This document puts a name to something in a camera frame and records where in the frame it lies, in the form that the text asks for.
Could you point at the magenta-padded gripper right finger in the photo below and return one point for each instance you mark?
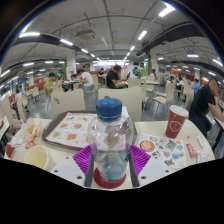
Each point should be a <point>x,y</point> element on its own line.
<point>140,158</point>

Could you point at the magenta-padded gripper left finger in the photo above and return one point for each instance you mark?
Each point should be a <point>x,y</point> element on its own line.
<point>82,158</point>

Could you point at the clear plastic bottle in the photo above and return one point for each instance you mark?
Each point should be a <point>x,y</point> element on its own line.
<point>110,136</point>

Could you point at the colourful sticker leaflet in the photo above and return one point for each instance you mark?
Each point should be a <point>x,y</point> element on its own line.
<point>163,150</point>

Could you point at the printed paper tray liner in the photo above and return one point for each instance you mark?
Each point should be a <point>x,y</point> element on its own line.
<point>71,130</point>

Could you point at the crumpled white napkin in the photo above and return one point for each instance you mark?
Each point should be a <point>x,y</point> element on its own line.
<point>125,112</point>

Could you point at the red paper cup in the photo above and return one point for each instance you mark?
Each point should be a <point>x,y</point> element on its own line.
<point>175,124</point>

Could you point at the red sauce packet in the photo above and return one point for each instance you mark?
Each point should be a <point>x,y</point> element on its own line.
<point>30,144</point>
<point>191,150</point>

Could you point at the cream chair with oval hole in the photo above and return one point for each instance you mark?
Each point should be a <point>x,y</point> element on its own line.
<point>68,102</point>
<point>130,100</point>

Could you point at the crumpled paper food wrapper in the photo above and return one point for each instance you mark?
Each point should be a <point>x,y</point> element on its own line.
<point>30,130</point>

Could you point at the clear plastic packet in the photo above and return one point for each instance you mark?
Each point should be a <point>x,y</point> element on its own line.
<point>202,156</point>

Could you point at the red cardboard box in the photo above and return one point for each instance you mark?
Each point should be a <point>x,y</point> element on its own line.
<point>9,150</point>

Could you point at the person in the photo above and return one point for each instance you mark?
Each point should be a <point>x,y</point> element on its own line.
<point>49,87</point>
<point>87,80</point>
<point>18,97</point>
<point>201,101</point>
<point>112,78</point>

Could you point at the ceiling air conditioner unit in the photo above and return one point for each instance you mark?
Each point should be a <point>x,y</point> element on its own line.
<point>85,35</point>

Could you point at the ceiling lights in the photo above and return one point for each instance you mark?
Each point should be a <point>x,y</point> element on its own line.
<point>29,34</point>

